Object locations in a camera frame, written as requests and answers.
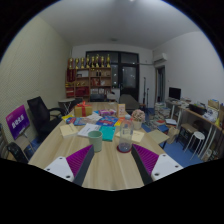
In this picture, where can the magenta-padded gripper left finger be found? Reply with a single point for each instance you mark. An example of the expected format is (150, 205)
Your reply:
(60, 166)

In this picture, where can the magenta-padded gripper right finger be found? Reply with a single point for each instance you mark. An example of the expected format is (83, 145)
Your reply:
(166, 165)

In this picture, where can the clear plastic water bottle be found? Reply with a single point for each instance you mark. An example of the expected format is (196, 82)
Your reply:
(125, 135)

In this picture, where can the small light wooden table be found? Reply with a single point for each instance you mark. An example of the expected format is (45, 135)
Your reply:
(158, 136)

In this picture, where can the yellow paper envelope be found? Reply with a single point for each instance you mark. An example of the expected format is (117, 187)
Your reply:
(138, 136)

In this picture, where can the dark wooden stool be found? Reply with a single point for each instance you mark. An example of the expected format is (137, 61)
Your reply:
(188, 128)

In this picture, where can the pale green cup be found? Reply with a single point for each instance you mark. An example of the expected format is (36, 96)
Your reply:
(95, 141)

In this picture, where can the white round stool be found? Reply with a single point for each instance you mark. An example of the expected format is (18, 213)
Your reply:
(198, 135)

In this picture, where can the white printed paper sheet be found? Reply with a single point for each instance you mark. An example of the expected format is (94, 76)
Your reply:
(87, 130)

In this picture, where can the chair with striped back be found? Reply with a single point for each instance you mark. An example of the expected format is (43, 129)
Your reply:
(15, 151)

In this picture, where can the stack of books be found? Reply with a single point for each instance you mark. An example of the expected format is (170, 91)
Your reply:
(162, 111)

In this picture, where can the black office chair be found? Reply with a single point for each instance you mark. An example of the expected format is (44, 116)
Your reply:
(38, 115)

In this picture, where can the pink flowers in white pot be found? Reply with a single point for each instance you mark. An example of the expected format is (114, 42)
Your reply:
(138, 115)

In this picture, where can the teal notebook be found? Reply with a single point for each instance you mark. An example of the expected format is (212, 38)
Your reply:
(108, 133)

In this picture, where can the yellow gift box red ribbon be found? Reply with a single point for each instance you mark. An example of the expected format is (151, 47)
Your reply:
(80, 111)

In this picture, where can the cluttered wooden side desk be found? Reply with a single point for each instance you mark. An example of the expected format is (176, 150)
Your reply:
(200, 115)

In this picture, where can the purple sign board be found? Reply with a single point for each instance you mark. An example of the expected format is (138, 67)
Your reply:
(17, 121)

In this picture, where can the blue printed book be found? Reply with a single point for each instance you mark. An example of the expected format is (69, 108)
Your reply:
(106, 121)

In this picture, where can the small round table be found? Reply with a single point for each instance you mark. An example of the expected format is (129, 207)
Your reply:
(66, 101)

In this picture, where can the pink box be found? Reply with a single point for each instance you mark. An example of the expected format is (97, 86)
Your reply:
(106, 112)

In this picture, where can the small standing picture card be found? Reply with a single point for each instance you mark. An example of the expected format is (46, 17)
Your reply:
(121, 110)

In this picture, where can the black computer monitor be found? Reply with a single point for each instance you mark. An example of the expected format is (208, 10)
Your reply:
(174, 93)

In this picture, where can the black tripod stand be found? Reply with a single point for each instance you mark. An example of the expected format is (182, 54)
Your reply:
(144, 95)

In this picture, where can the grey upholstered chair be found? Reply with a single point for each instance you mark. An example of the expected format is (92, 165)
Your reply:
(128, 101)

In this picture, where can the wooden shelf unit with trophies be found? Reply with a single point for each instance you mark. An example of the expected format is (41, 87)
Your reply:
(88, 81)

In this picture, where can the dark glass double door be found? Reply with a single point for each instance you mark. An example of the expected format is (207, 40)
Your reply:
(128, 76)

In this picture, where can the white wall air conditioner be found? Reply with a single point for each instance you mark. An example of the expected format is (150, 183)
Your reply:
(160, 57)

